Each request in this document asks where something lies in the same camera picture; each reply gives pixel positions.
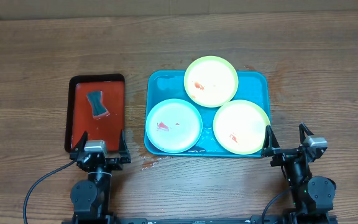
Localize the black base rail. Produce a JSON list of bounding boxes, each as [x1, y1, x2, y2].
[[61, 215, 338, 224]]

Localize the teal plastic tray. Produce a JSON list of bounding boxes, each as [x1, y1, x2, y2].
[[145, 70, 270, 157]]

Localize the black and red tray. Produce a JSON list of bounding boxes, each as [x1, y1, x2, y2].
[[64, 73, 125, 152]]

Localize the light blue plate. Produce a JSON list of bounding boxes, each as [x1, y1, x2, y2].
[[145, 99, 203, 154]]

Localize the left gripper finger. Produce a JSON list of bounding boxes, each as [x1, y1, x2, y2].
[[72, 131, 88, 152], [119, 129, 129, 156]]

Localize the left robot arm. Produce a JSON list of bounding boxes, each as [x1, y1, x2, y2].
[[70, 131, 131, 224]]

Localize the green plate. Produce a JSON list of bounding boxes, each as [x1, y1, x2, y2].
[[213, 100, 270, 155], [184, 56, 239, 108]]

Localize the dark sponge with red base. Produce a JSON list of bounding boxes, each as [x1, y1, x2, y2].
[[86, 90, 109, 119]]

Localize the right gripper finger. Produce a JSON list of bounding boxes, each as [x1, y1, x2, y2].
[[262, 125, 280, 152], [299, 123, 313, 143]]

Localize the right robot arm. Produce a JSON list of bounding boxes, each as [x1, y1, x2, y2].
[[256, 123, 337, 223]]

